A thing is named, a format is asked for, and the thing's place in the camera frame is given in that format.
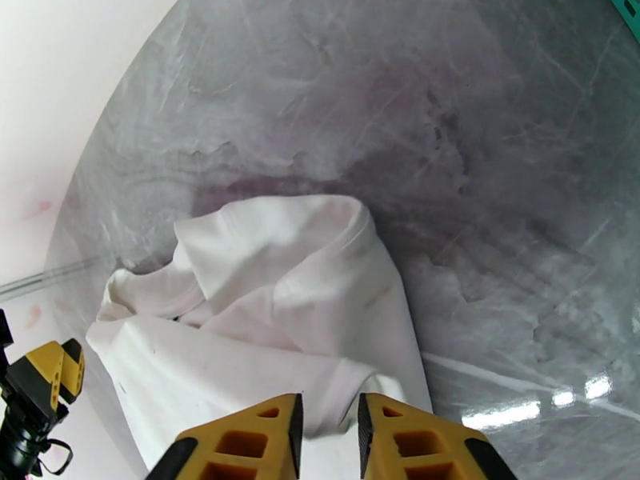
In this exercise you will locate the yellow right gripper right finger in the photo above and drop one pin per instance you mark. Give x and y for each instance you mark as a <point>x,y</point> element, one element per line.
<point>425,443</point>

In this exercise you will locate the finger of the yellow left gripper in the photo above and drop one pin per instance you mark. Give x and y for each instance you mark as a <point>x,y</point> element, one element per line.
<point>74,366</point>
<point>40,373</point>

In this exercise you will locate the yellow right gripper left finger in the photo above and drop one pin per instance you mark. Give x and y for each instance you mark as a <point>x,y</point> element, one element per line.
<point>240,443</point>

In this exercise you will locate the white t-shirt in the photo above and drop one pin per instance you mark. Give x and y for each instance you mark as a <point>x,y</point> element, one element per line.
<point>260,303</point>

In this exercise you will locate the green plastic basket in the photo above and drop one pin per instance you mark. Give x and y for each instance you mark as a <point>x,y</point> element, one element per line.
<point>627,11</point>

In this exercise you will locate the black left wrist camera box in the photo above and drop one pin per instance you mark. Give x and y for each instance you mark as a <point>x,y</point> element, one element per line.
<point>4,333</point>

